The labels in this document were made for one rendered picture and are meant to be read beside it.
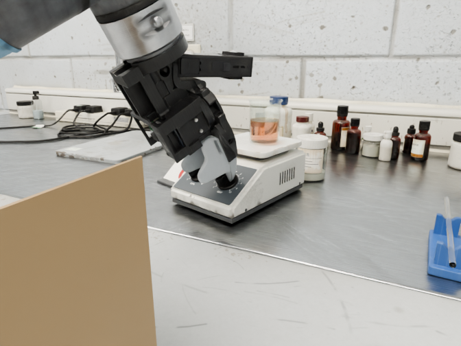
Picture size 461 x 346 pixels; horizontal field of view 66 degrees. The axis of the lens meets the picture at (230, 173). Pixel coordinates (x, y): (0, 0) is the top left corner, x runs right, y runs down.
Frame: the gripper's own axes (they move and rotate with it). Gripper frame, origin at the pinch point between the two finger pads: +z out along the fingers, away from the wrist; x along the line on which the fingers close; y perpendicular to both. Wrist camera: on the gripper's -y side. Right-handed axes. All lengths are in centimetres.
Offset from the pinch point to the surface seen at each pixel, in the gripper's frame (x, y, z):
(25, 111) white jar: -118, 16, 12
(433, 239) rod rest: 23.8, -10.2, 9.3
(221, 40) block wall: -56, -40, 7
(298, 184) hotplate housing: 1.0, -10.3, 11.9
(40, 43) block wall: -126, -5, -4
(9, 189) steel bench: -30.9, 26.5, -2.8
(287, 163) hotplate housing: 1.3, -9.2, 6.0
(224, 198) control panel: 2.1, 3.4, 1.8
